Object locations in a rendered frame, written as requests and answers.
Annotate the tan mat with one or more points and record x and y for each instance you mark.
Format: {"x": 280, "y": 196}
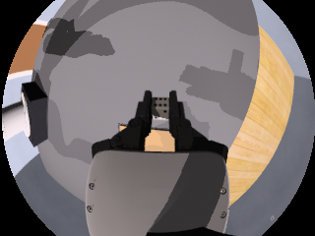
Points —
{"x": 159, "y": 140}

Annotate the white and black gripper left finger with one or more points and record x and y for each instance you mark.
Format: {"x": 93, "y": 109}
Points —
{"x": 130, "y": 137}

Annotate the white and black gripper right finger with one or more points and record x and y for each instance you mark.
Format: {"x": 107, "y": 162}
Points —
{"x": 186, "y": 138}

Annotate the white die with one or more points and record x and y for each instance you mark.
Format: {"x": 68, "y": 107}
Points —
{"x": 160, "y": 108}

